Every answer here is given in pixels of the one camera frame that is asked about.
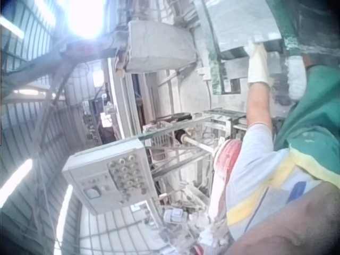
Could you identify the person's left fingers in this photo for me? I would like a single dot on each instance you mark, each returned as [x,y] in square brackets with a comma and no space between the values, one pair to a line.
[254,47]

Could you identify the white roller brush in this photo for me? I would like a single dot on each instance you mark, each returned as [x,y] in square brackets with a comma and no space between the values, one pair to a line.
[295,79]

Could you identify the metal roller conveyor frame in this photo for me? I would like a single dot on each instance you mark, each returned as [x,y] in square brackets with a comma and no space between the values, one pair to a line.
[191,127]

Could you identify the grey machine blade housing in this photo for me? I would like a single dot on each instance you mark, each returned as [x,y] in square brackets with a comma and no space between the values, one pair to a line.
[159,47]

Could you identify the grey electric motor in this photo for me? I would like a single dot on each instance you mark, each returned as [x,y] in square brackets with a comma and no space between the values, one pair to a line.
[174,216]

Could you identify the green machine frame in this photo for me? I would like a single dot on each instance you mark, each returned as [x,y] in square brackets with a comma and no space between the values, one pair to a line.
[305,24]

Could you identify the person's left hand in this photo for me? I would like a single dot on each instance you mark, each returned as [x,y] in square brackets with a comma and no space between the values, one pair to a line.
[257,66]

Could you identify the grey control panel box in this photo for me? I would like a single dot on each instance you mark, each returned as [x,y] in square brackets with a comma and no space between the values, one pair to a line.
[106,175]

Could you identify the white drive shaft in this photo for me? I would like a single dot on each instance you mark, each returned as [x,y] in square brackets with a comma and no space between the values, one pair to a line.
[197,144]

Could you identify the rusty steel pipe beam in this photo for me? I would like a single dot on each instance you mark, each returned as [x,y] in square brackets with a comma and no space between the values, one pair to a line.
[69,57]

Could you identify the grey stone slab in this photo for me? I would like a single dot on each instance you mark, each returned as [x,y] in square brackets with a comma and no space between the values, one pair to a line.
[239,24]

